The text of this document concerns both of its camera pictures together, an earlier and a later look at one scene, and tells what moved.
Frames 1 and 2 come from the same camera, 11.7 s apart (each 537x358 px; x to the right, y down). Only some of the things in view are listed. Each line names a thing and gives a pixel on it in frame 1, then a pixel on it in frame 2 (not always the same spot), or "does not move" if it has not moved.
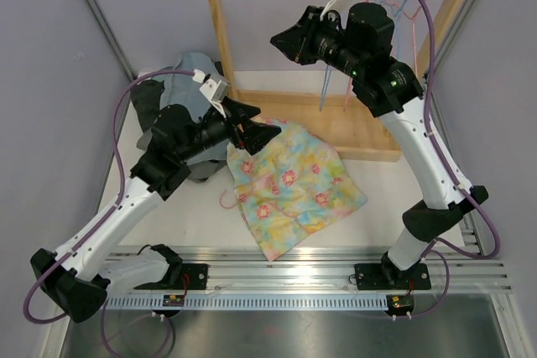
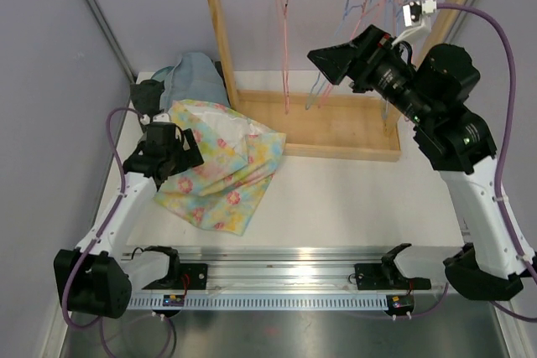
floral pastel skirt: (291, 186) → (240, 159)
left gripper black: (258, 134) → (190, 158)
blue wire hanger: (327, 73) → (348, 6)
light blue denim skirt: (185, 90) does not move
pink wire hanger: (350, 90) → (363, 11)
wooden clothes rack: (361, 127) does not move
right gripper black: (297, 42) → (338, 62)
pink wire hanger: (226, 207) → (285, 10)
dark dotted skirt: (146, 99) does not move
